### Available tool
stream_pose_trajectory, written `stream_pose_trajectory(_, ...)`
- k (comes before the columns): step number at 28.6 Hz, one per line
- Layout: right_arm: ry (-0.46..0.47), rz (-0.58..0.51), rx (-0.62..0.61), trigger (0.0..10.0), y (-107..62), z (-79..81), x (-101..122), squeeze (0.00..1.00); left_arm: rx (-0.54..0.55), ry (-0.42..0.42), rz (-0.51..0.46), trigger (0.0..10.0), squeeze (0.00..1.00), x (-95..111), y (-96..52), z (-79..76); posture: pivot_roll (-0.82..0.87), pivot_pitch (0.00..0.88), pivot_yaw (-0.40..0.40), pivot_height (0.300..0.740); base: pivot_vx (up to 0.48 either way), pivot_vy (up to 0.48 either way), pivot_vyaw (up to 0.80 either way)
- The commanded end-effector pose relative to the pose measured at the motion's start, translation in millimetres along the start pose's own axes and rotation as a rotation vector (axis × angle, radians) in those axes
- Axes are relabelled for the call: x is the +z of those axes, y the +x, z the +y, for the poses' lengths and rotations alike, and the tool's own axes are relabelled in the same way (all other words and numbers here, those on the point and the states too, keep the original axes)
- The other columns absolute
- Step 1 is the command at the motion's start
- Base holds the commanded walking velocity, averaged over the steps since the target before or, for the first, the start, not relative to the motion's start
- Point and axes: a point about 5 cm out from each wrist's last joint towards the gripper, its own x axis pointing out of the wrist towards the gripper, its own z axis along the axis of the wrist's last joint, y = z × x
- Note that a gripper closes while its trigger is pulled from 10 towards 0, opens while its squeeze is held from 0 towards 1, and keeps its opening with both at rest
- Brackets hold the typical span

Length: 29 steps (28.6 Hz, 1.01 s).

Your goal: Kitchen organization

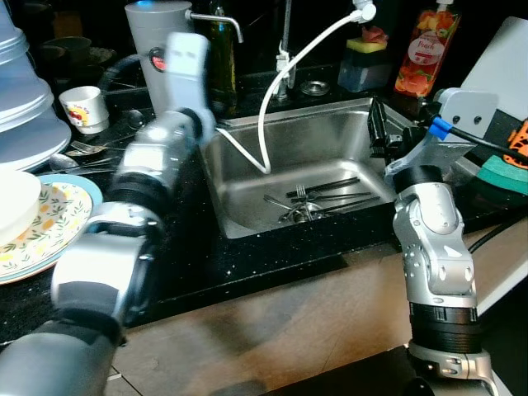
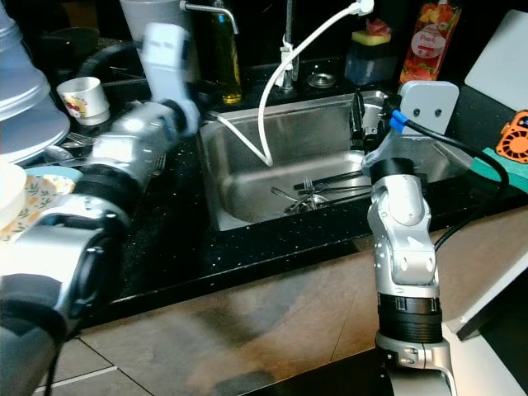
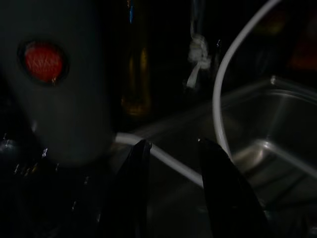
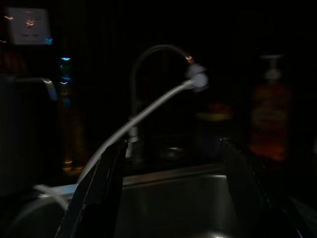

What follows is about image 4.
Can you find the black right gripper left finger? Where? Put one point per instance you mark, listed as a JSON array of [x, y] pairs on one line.
[[99, 193]]

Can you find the olive oil glass bottle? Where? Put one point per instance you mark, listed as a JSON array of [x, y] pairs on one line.
[[70, 138]]

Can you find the orange soap pump bottle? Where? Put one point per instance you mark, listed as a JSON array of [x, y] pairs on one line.
[[270, 119]]

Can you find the dark arched kitchen faucet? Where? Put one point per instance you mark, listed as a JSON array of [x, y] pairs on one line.
[[158, 48]]

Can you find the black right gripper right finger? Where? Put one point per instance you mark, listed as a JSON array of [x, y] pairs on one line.
[[247, 198]]

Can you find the stainless steel sink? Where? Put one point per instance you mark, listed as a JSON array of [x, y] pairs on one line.
[[173, 198]]

